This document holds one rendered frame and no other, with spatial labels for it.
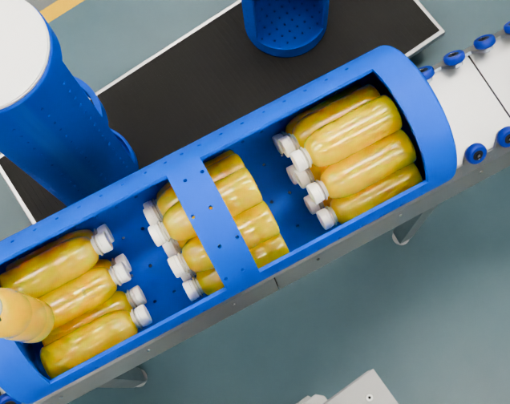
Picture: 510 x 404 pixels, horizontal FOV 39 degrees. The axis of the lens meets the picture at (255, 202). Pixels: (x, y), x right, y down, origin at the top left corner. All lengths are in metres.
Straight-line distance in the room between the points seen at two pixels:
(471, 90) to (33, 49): 0.93
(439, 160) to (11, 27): 0.92
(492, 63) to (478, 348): 1.09
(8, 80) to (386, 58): 0.77
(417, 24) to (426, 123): 1.33
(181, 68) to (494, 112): 1.22
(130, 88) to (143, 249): 1.11
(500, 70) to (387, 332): 1.06
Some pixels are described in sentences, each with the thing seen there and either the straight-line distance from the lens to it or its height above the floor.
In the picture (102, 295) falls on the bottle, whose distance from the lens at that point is 1.35.
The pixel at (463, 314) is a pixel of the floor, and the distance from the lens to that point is 2.45.
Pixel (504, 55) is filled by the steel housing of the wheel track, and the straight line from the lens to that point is 1.68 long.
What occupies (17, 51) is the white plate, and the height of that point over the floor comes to 1.04.
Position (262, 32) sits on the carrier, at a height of 0.16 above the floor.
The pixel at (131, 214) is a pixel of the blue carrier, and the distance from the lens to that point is 1.44.
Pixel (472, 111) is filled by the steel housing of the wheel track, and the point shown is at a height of 0.93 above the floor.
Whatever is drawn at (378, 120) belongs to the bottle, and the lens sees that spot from 1.28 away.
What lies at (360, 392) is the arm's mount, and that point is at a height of 1.07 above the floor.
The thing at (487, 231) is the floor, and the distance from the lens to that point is 2.51.
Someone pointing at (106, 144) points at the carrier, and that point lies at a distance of 2.00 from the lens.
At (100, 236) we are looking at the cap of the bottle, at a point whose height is 1.12.
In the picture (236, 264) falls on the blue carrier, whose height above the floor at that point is 1.18.
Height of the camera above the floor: 2.37
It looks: 75 degrees down
